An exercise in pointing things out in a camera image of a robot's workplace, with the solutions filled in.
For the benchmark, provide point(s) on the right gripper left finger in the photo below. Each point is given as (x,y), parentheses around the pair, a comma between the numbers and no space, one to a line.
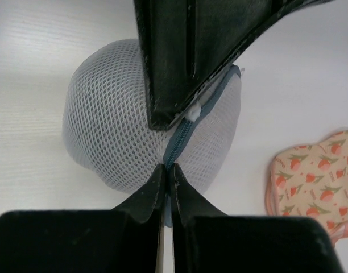
(127,238)

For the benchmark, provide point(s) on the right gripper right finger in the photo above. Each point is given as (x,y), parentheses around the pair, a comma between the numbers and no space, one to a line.
(207,240)

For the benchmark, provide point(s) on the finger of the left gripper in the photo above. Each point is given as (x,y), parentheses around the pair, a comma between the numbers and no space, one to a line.
(185,46)

